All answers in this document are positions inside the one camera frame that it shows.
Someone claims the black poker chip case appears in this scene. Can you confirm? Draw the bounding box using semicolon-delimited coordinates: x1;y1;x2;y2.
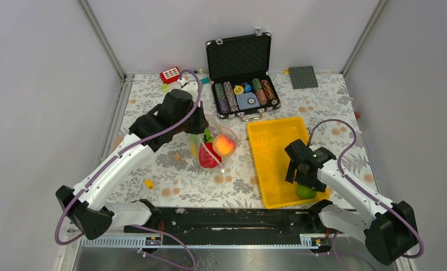
205;28;281;122

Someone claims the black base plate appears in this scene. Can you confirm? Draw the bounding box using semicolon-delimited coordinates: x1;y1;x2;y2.
145;207;336;246

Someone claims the green striped toy watermelon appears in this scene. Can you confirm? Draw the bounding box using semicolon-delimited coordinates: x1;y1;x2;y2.
203;128;214;143

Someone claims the green toy lime front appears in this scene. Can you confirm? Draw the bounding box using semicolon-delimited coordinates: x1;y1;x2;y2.
296;185;318;200

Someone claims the yellow plastic tray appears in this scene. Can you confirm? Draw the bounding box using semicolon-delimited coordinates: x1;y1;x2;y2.
247;116;330;209

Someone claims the orange toy peach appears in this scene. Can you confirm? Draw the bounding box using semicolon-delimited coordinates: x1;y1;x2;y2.
212;134;236;157

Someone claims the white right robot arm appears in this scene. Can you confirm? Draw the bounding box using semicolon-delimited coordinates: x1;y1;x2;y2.
284;139;422;265

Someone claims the red white toy block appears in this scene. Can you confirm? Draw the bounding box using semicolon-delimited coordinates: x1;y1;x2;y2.
160;67;181;84

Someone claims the yellow toy banana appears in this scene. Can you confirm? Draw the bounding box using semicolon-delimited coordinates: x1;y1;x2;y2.
190;134;199;158

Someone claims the floral table mat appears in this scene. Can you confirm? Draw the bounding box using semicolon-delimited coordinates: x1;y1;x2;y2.
109;73;378;208

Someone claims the clear zip top bag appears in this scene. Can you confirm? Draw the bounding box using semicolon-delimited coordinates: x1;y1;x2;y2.
189;115;239;173

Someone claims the grey lego baseplate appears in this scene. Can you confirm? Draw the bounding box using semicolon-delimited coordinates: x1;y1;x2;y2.
288;66;318;89

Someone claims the small yellow block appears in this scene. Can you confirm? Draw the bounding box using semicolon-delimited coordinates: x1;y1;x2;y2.
144;180;154;189

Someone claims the teal small block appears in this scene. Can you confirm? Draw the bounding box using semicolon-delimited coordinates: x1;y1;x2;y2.
200;77;210;84

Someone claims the light green small block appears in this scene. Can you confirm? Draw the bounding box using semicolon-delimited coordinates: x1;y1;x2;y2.
161;84;169;93

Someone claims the red toy pepper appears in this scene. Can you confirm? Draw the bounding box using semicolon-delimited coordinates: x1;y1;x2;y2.
199;143;222;168

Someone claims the wooden cylinder block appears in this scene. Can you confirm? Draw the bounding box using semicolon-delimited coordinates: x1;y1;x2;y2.
111;136;124;152

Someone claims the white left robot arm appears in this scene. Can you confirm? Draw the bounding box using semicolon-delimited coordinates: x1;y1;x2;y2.
55;89;209;240

